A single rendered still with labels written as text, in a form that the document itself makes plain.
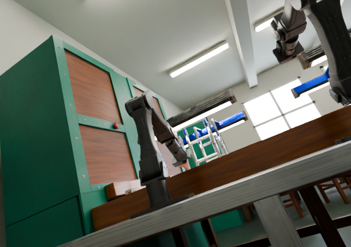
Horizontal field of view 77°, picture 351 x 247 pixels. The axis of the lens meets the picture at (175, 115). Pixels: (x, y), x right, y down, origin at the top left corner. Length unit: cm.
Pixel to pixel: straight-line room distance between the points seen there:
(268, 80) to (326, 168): 615
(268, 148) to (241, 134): 543
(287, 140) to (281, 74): 583
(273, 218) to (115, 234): 33
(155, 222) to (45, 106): 105
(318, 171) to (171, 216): 28
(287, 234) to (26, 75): 153
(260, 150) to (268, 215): 41
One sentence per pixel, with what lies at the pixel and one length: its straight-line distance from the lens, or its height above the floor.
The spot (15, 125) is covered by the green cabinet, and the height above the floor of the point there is 137.
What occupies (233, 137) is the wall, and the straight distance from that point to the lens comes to 626.
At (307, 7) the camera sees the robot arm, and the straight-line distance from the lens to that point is 66.
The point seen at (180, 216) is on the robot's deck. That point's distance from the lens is 49.
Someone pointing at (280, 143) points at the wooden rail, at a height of 73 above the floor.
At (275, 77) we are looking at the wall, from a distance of 659.
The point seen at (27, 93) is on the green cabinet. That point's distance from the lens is 158.
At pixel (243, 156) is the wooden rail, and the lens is 83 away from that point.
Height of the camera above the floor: 68
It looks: 20 degrees up
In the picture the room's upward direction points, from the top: 20 degrees counter-clockwise
